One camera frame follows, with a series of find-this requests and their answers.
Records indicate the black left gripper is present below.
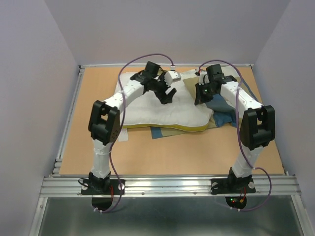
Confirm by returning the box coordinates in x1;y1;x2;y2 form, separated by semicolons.
152;72;177;105

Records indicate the white pillow yellow edge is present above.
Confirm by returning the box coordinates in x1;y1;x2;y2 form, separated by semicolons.
123;70;214;132

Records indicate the blue beige white plaid pillowcase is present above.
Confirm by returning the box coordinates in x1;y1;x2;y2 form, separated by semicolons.
150;65;255;140

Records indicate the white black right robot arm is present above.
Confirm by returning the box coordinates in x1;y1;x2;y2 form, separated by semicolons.
194;64;275;195

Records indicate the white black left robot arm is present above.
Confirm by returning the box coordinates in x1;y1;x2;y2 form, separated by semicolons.
85;61;181;194

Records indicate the white pillow label tag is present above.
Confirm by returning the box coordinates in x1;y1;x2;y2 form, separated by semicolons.
118;128;128;142

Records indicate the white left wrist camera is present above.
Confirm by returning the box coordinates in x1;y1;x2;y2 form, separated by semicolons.
164;70;181;87

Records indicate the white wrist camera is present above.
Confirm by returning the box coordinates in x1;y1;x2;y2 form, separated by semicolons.
198;73;209;85
164;70;181;87

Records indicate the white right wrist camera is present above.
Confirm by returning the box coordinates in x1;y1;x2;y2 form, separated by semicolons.
198;73;209;85

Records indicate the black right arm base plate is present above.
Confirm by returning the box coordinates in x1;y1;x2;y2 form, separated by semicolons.
210;177;256;195

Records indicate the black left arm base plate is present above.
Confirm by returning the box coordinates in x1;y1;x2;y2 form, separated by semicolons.
78;178;125;195

